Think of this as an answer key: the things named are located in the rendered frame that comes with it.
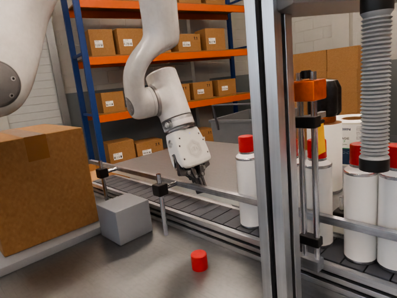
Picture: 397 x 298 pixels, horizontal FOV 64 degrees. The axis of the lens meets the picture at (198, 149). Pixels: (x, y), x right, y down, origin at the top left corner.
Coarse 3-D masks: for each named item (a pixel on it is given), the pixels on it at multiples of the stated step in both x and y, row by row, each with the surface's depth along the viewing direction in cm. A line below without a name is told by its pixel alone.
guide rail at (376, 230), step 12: (108, 168) 109; (120, 168) 103; (168, 180) 85; (180, 180) 83; (204, 192) 76; (216, 192) 73; (228, 192) 71; (252, 204) 66; (300, 216) 58; (312, 216) 57; (324, 216) 55; (336, 216) 54; (348, 228) 52; (360, 228) 51; (372, 228) 49; (384, 228) 49; (396, 240) 47
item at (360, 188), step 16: (352, 144) 52; (352, 160) 52; (352, 176) 51; (368, 176) 50; (352, 192) 52; (368, 192) 51; (352, 208) 52; (368, 208) 51; (352, 240) 54; (368, 240) 53; (352, 256) 54; (368, 256) 53
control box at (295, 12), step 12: (276, 0) 40; (288, 0) 37; (300, 0) 36; (312, 0) 37; (324, 0) 37; (336, 0) 37; (348, 0) 38; (396, 0) 41; (288, 12) 41; (300, 12) 42; (312, 12) 43; (324, 12) 44; (336, 12) 45; (348, 12) 46
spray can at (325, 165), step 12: (324, 156) 57; (324, 168) 56; (324, 180) 57; (312, 192) 58; (324, 192) 57; (312, 204) 59; (324, 204) 58; (312, 228) 60; (324, 228) 59; (324, 240) 59
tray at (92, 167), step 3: (90, 165) 153; (93, 165) 154; (90, 168) 153; (93, 168) 154; (96, 168) 155; (90, 171) 152; (93, 171) 152; (90, 174) 147; (93, 174) 147; (111, 174) 144; (114, 174) 143; (117, 174) 141; (120, 174) 139; (93, 177) 142; (96, 177) 141; (129, 177) 134; (93, 180) 137
